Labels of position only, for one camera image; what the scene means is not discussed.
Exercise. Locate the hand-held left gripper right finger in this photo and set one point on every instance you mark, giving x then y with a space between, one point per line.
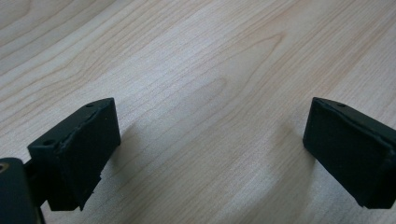
355 155

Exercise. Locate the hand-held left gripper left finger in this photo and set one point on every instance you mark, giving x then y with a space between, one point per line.
77 155

